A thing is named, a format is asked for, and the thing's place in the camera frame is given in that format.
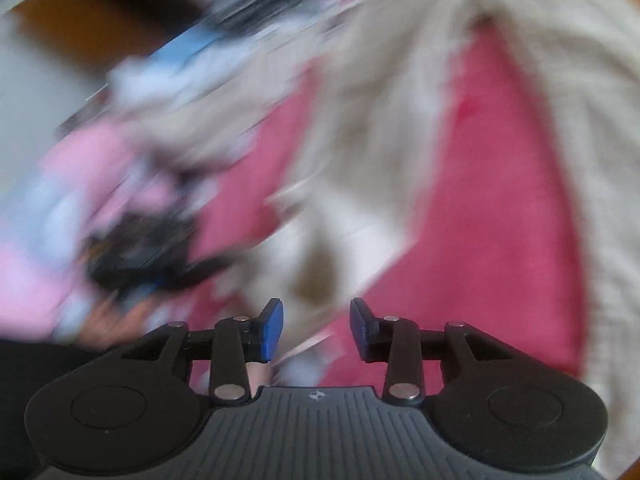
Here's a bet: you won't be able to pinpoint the pink and blue quilt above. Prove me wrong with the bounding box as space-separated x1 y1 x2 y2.
0 122 181 343

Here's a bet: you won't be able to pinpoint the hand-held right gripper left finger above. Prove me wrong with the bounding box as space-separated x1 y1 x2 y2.
120 297 285 406

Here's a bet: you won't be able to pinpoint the pink floral blanket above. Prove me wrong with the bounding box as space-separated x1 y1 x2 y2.
165 25 591 391

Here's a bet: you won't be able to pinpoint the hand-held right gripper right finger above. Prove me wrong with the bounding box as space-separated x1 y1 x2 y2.
350 297 511 405

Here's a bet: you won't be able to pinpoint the khaki pants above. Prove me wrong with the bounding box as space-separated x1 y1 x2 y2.
125 0 640 411

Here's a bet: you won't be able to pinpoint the light blue cloth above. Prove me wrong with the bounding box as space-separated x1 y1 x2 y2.
147 25 236 73

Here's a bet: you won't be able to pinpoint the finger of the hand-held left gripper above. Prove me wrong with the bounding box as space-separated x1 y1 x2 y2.
186 254 237 282

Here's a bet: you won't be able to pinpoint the person's left hand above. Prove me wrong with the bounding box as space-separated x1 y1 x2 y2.
75 301 166 347

